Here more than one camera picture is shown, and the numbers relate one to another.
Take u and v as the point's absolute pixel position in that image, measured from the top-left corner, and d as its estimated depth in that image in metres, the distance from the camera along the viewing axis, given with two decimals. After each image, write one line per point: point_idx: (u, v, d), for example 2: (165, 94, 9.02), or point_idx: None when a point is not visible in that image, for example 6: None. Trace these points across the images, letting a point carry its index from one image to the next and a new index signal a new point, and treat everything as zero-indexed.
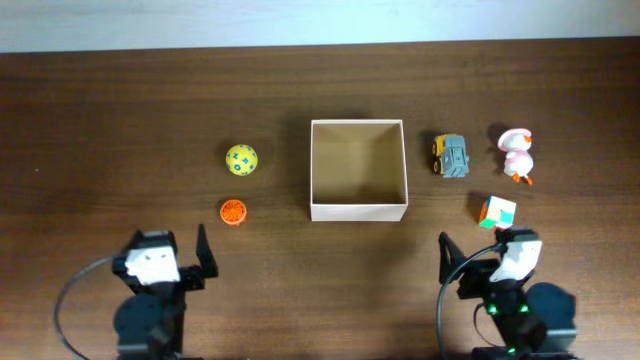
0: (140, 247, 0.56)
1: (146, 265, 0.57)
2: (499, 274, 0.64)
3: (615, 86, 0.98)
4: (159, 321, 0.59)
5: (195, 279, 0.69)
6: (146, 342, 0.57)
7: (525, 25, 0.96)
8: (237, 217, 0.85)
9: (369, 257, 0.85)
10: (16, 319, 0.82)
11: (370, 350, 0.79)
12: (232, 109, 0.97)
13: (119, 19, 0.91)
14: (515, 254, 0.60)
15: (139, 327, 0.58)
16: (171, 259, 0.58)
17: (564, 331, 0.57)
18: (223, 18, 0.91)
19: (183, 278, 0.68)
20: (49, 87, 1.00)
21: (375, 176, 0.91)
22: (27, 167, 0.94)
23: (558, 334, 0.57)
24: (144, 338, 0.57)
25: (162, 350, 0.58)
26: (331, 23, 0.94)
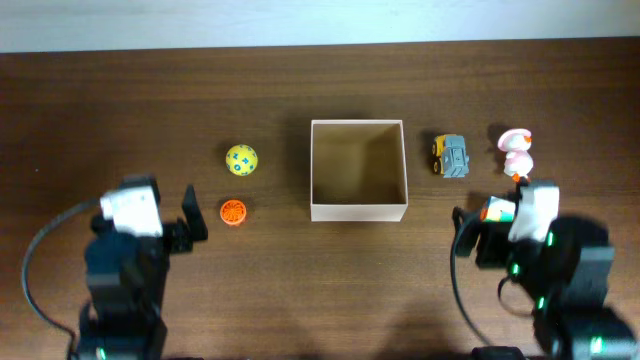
0: (120, 190, 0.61)
1: (123, 209, 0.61)
2: (517, 230, 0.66)
3: (615, 86, 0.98)
4: (133, 257, 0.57)
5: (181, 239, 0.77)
6: (119, 272, 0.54)
7: (525, 25, 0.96)
8: (237, 217, 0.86)
9: (369, 257, 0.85)
10: (16, 318, 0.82)
11: (370, 350, 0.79)
12: (232, 109, 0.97)
13: (119, 19, 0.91)
14: (529, 199, 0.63)
15: (112, 258, 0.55)
16: (149, 203, 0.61)
17: (597, 252, 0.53)
18: (223, 18, 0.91)
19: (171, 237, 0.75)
20: (50, 87, 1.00)
21: (375, 177, 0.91)
22: (27, 167, 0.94)
23: (591, 256, 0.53)
24: (118, 269, 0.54)
25: (132, 288, 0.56)
26: (330, 23, 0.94)
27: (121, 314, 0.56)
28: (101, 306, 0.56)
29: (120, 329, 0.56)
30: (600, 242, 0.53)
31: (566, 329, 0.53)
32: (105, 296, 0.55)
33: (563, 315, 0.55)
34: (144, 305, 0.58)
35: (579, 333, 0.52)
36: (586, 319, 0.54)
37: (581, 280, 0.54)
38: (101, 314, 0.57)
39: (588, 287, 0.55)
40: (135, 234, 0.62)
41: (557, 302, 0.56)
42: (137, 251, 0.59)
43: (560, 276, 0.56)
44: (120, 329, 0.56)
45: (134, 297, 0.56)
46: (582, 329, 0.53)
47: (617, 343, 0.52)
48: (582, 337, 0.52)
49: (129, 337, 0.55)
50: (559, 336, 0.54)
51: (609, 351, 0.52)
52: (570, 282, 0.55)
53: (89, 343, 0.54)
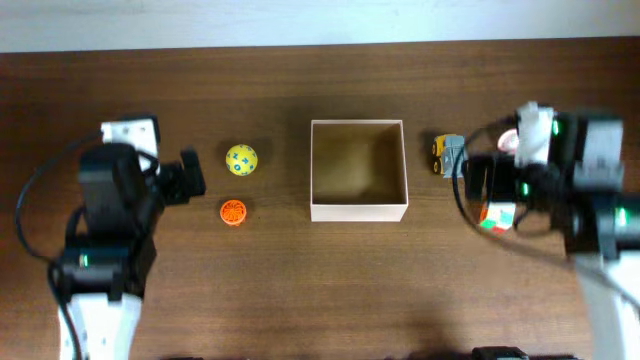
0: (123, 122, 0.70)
1: (122, 134, 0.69)
2: (522, 151, 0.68)
3: (615, 86, 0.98)
4: (129, 160, 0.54)
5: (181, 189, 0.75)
6: (114, 170, 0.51)
7: (526, 24, 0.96)
8: (237, 217, 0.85)
9: (369, 257, 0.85)
10: (16, 318, 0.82)
11: (370, 350, 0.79)
12: (232, 109, 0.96)
13: (119, 19, 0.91)
14: (527, 115, 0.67)
15: (107, 156, 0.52)
16: (148, 133, 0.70)
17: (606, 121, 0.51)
18: (223, 18, 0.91)
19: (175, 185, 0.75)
20: (49, 87, 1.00)
21: (375, 176, 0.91)
22: (27, 167, 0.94)
23: (599, 126, 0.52)
24: (111, 167, 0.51)
25: (123, 191, 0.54)
26: (331, 23, 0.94)
27: (110, 223, 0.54)
28: (90, 208, 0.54)
29: (109, 240, 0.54)
30: (606, 123, 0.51)
31: (587, 203, 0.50)
32: (97, 199, 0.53)
33: (583, 193, 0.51)
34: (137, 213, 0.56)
35: (602, 205, 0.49)
36: (605, 191, 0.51)
37: (595, 160, 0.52)
38: (92, 221, 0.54)
39: (604, 167, 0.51)
40: None
41: (571, 182, 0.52)
42: (134, 159, 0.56)
43: (576, 158, 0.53)
44: (107, 239, 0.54)
45: (128, 208, 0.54)
46: (606, 203, 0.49)
47: (633, 214, 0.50)
48: (603, 209, 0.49)
49: (114, 247, 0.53)
50: (583, 210, 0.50)
51: (627, 226, 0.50)
52: (584, 160, 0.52)
53: (73, 251, 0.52)
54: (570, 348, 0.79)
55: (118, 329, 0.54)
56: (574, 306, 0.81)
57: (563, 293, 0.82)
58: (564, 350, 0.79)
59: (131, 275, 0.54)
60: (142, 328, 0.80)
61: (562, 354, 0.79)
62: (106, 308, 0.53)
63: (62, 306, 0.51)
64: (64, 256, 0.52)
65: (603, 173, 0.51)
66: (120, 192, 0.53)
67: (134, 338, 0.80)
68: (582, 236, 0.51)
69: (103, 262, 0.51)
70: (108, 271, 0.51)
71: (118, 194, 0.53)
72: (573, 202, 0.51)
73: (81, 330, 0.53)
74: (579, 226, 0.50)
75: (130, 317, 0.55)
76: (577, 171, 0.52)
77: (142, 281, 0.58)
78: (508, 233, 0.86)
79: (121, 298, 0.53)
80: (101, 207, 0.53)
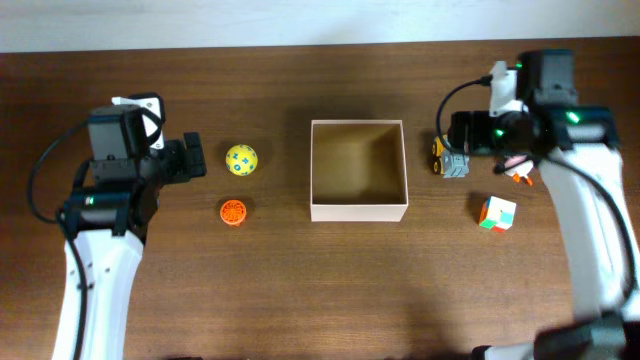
0: None
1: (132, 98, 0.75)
2: (497, 105, 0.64)
3: (615, 87, 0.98)
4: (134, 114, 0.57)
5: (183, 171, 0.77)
6: (120, 123, 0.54)
7: (526, 24, 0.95)
8: (237, 217, 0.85)
9: (369, 257, 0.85)
10: (16, 319, 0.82)
11: (370, 350, 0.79)
12: (232, 109, 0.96)
13: (119, 19, 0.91)
14: (497, 71, 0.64)
15: (114, 112, 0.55)
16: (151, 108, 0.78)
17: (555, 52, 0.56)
18: (223, 18, 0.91)
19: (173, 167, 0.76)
20: (49, 87, 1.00)
21: (375, 176, 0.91)
22: (27, 167, 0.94)
23: (550, 57, 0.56)
24: (117, 116, 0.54)
25: (129, 142, 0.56)
26: (331, 23, 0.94)
27: (119, 175, 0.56)
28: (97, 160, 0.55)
29: (111, 188, 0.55)
30: (556, 55, 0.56)
31: (543, 115, 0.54)
32: (104, 148, 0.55)
33: (540, 108, 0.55)
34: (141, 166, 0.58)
35: (554, 114, 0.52)
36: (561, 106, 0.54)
37: (547, 84, 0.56)
38: (102, 171, 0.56)
39: (557, 92, 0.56)
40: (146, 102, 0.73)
41: (532, 104, 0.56)
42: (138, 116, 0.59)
43: (531, 86, 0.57)
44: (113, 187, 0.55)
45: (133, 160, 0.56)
46: (559, 113, 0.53)
47: (585, 123, 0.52)
48: (556, 119, 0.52)
49: (116, 191, 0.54)
50: (541, 122, 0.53)
51: (578, 130, 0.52)
52: (541, 85, 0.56)
53: (79, 195, 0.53)
54: None
55: (121, 260, 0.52)
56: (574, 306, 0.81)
57: (562, 293, 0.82)
58: None
59: (134, 216, 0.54)
60: (142, 328, 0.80)
61: None
62: (108, 241, 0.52)
63: (69, 238, 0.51)
64: (70, 201, 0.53)
65: (561, 97, 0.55)
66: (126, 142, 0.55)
67: (134, 338, 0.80)
68: (542, 145, 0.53)
69: (106, 205, 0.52)
70: (109, 214, 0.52)
71: (124, 143, 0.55)
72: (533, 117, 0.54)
73: (87, 260, 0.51)
74: (536, 132, 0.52)
75: (132, 254, 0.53)
76: (535, 94, 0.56)
77: (142, 230, 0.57)
78: (508, 234, 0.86)
79: (125, 232, 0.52)
80: (108, 157, 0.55)
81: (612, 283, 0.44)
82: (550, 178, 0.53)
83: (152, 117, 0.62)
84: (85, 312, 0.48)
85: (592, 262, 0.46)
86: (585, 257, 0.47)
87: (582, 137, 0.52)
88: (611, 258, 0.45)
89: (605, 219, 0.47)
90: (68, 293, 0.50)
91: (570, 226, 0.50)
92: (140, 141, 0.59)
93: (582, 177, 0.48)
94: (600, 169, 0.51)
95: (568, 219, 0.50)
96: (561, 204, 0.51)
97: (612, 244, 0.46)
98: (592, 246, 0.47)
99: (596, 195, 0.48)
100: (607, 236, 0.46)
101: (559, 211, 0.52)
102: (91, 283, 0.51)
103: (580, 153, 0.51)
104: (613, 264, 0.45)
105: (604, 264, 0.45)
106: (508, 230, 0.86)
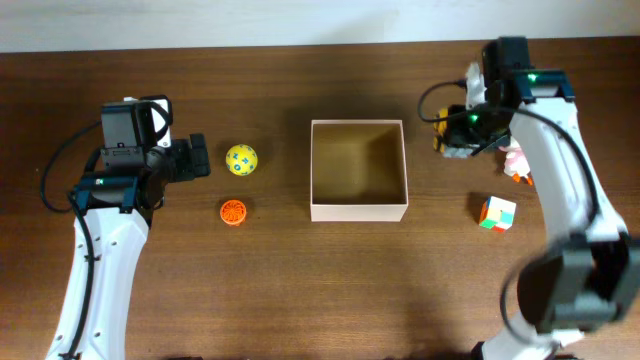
0: None
1: None
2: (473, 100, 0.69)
3: (615, 87, 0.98)
4: (143, 108, 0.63)
5: (188, 171, 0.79)
6: (131, 113, 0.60)
7: (525, 24, 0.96)
8: (237, 217, 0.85)
9: (369, 257, 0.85)
10: (15, 319, 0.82)
11: (370, 350, 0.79)
12: (232, 109, 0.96)
13: (119, 19, 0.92)
14: (471, 71, 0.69)
15: (126, 104, 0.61)
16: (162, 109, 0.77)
17: (502, 43, 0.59)
18: (224, 18, 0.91)
19: (181, 167, 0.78)
20: (50, 86, 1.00)
21: (375, 177, 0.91)
22: (26, 167, 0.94)
23: (499, 48, 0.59)
24: (129, 107, 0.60)
25: (138, 131, 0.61)
26: (331, 23, 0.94)
27: (127, 162, 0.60)
28: (107, 148, 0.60)
29: (120, 173, 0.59)
30: (515, 39, 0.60)
31: (507, 80, 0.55)
32: (115, 138, 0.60)
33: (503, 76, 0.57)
34: (147, 155, 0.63)
35: (515, 76, 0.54)
36: (518, 64, 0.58)
37: (511, 56, 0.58)
38: (112, 159, 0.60)
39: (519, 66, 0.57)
40: (160, 104, 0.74)
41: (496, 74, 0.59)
42: (147, 111, 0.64)
43: (494, 62, 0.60)
44: (121, 172, 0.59)
45: (141, 148, 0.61)
46: (520, 75, 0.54)
47: (544, 83, 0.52)
48: (515, 79, 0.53)
49: (124, 175, 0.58)
50: (504, 86, 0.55)
51: (541, 86, 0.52)
52: (503, 59, 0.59)
53: (89, 180, 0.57)
54: (569, 348, 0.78)
55: (128, 235, 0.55)
56: None
57: None
58: (564, 350, 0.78)
59: (140, 198, 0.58)
60: (143, 328, 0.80)
61: (562, 355, 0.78)
62: (115, 217, 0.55)
63: (79, 213, 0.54)
64: (81, 184, 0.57)
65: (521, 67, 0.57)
66: (136, 131, 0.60)
67: (134, 338, 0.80)
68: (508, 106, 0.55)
69: (115, 187, 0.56)
70: (119, 196, 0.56)
71: (133, 132, 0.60)
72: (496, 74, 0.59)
73: (96, 234, 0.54)
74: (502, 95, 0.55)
75: (139, 229, 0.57)
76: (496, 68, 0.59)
77: (148, 213, 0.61)
78: (508, 233, 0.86)
79: (132, 210, 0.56)
80: (118, 146, 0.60)
81: (577, 208, 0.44)
82: (516, 129, 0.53)
83: (162, 112, 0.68)
84: (92, 281, 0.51)
85: (558, 192, 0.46)
86: (549, 186, 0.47)
87: (546, 93, 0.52)
88: (570, 186, 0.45)
89: (563, 148, 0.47)
90: (76, 263, 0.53)
91: (534, 160, 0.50)
92: (148, 133, 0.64)
93: (540, 120, 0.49)
94: (560, 108, 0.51)
95: (532, 154, 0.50)
96: (526, 146, 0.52)
97: (574, 173, 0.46)
98: (555, 176, 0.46)
99: (554, 131, 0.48)
100: (569, 165, 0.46)
101: (524, 151, 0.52)
102: (99, 255, 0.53)
103: (542, 105, 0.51)
104: (577, 191, 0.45)
105: (570, 193, 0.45)
106: (508, 230, 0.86)
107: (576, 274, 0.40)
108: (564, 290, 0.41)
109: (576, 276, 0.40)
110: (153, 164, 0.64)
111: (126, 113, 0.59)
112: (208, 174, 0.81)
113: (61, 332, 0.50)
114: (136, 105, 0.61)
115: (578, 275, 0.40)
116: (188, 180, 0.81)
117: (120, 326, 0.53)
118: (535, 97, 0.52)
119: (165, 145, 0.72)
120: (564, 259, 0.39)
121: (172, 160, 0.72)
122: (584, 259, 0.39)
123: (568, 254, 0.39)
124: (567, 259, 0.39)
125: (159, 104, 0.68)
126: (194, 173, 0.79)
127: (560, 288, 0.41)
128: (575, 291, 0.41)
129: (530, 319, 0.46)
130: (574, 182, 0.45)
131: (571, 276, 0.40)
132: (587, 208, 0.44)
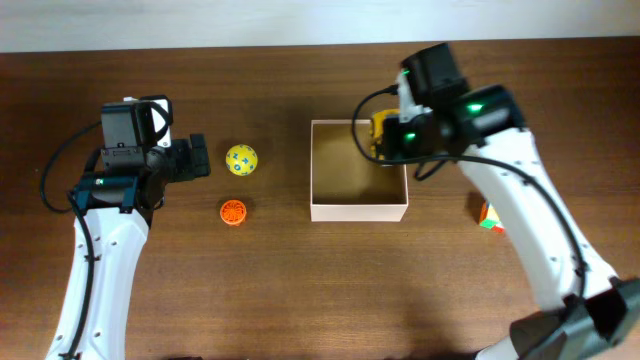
0: None
1: None
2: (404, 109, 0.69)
3: (615, 87, 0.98)
4: (143, 108, 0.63)
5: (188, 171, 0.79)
6: (131, 113, 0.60)
7: (525, 24, 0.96)
8: (237, 217, 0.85)
9: (369, 257, 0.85)
10: (15, 319, 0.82)
11: (370, 350, 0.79)
12: (232, 109, 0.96)
13: (118, 20, 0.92)
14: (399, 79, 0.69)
15: (126, 104, 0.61)
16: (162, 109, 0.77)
17: (428, 60, 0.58)
18: (223, 18, 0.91)
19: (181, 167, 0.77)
20: (50, 87, 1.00)
21: (376, 177, 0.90)
22: (26, 168, 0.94)
23: (427, 67, 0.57)
24: (129, 107, 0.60)
25: (137, 131, 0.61)
26: (331, 23, 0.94)
27: (127, 162, 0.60)
28: (107, 148, 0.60)
29: (120, 173, 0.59)
30: (436, 54, 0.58)
31: (449, 113, 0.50)
32: (115, 137, 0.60)
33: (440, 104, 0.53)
34: (147, 155, 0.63)
35: (458, 110, 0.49)
36: (449, 81, 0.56)
37: (441, 75, 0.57)
38: (112, 159, 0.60)
39: (450, 85, 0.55)
40: (160, 104, 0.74)
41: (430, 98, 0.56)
42: (147, 111, 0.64)
43: (423, 83, 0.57)
44: (121, 172, 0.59)
45: (141, 148, 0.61)
46: (460, 105, 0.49)
47: (488, 108, 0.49)
48: (457, 112, 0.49)
49: (124, 175, 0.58)
50: (445, 120, 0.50)
51: (487, 113, 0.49)
52: (433, 80, 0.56)
53: (89, 180, 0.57)
54: None
55: (128, 235, 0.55)
56: None
57: None
58: None
59: (139, 198, 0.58)
60: (143, 328, 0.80)
61: None
62: (115, 218, 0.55)
63: (79, 213, 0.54)
64: (81, 184, 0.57)
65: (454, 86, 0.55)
66: (135, 131, 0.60)
67: (134, 338, 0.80)
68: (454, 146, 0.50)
69: (115, 187, 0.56)
70: (119, 196, 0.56)
71: (133, 132, 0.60)
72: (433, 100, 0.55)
73: (96, 234, 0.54)
74: (447, 131, 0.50)
75: (139, 230, 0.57)
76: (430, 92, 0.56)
77: (149, 213, 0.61)
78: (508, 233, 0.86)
79: (132, 210, 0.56)
80: (119, 146, 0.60)
81: (563, 267, 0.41)
82: (475, 175, 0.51)
83: (162, 112, 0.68)
84: (92, 281, 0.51)
85: (537, 248, 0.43)
86: (525, 240, 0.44)
87: (495, 117, 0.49)
88: (550, 242, 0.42)
89: (532, 197, 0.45)
90: (75, 264, 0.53)
91: (502, 210, 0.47)
92: (148, 132, 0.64)
93: (500, 167, 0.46)
94: (515, 141, 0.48)
95: (499, 202, 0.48)
96: (491, 194, 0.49)
97: (550, 224, 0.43)
98: (530, 230, 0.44)
99: (517, 177, 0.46)
100: (543, 217, 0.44)
101: (489, 197, 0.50)
102: (99, 255, 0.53)
103: (495, 142, 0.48)
104: (556, 245, 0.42)
105: (550, 250, 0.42)
106: None
107: (580, 342, 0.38)
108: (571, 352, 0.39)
109: (580, 342, 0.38)
110: (153, 164, 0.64)
111: (126, 113, 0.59)
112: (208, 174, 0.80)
113: (61, 332, 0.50)
114: (135, 105, 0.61)
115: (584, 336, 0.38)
116: (188, 180, 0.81)
117: (120, 326, 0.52)
118: (484, 131, 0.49)
119: (165, 145, 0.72)
120: (568, 329, 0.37)
121: (171, 160, 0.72)
122: (587, 326, 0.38)
123: (572, 324, 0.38)
124: (572, 330, 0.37)
125: (159, 105, 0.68)
126: (193, 173, 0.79)
127: (567, 355, 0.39)
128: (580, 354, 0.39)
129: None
130: (550, 236, 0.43)
131: (577, 343, 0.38)
132: (572, 264, 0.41)
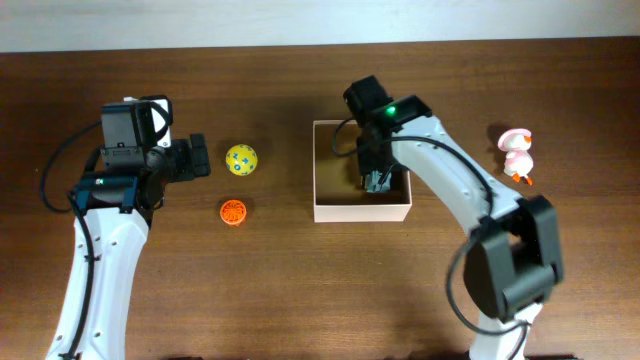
0: None
1: None
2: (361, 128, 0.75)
3: (615, 86, 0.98)
4: (143, 108, 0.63)
5: (190, 171, 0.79)
6: (131, 113, 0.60)
7: (525, 24, 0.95)
8: (237, 217, 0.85)
9: (369, 257, 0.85)
10: (15, 319, 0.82)
11: (370, 350, 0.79)
12: (232, 109, 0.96)
13: (118, 19, 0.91)
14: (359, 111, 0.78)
15: (126, 104, 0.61)
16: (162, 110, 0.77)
17: (354, 89, 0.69)
18: (223, 17, 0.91)
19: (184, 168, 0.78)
20: (49, 87, 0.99)
21: None
22: (26, 167, 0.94)
23: (355, 94, 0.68)
24: (129, 107, 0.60)
25: (137, 131, 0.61)
26: (331, 23, 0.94)
27: (128, 163, 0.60)
28: (107, 149, 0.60)
29: (120, 173, 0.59)
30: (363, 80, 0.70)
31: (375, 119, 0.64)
32: (115, 138, 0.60)
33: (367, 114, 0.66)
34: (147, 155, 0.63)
35: (385, 123, 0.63)
36: (376, 98, 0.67)
37: (369, 96, 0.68)
38: (112, 159, 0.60)
39: (377, 101, 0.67)
40: (161, 105, 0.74)
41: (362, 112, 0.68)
42: (146, 111, 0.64)
43: (356, 100, 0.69)
44: (122, 172, 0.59)
45: (141, 148, 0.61)
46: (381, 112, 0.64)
47: (400, 112, 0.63)
48: (380, 118, 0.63)
49: (125, 175, 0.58)
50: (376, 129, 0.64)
51: (401, 115, 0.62)
52: (362, 95, 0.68)
53: (89, 180, 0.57)
54: (570, 348, 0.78)
55: (128, 235, 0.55)
56: (574, 306, 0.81)
57: (563, 292, 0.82)
58: (564, 350, 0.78)
59: (140, 198, 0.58)
60: (142, 328, 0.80)
61: (562, 355, 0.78)
62: (115, 218, 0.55)
63: (79, 213, 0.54)
64: (81, 184, 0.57)
65: (380, 101, 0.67)
66: (136, 131, 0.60)
67: (134, 338, 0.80)
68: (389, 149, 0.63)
69: (115, 188, 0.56)
70: (119, 196, 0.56)
71: (133, 132, 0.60)
72: (365, 116, 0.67)
73: (96, 234, 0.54)
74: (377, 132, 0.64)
75: (139, 229, 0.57)
76: (361, 105, 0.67)
77: (149, 213, 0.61)
78: None
79: (132, 210, 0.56)
80: (119, 147, 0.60)
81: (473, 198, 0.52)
82: (405, 158, 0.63)
83: (161, 112, 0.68)
84: (92, 281, 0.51)
85: (454, 191, 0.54)
86: (445, 189, 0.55)
87: (409, 118, 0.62)
88: (460, 184, 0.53)
89: (440, 153, 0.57)
90: (76, 263, 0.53)
91: (425, 171, 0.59)
92: (147, 132, 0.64)
93: (414, 141, 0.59)
94: (429, 128, 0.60)
95: (422, 166, 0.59)
96: (418, 167, 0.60)
97: (460, 174, 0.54)
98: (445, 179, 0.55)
99: (428, 145, 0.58)
100: (455, 167, 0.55)
101: (415, 168, 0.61)
102: (99, 256, 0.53)
103: (410, 131, 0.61)
104: (467, 184, 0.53)
105: (462, 188, 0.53)
106: None
107: (500, 253, 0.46)
108: (500, 268, 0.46)
109: (503, 256, 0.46)
110: (153, 166, 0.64)
111: (126, 114, 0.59)
112: (209, 173, 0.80)
113: (60, 332, 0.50)
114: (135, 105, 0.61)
115: (502, 249, 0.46)
116: (190, 179, 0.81)
117: (120, 326, 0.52)
118: (400, 125, 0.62)
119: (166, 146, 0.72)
120: (486, 245, 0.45)
121: (172, 160, 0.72)
122: (500, 238, 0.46)
123: (487, 240, 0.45)
124: (490, 244, 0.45)
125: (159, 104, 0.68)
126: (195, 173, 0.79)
127: (497, 271, 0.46)
128: (508, 268, 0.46)
129: (490, 311, 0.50)
130: (462, 179, 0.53)
131: (498, 256, 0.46)
132: (480, 193, 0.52)
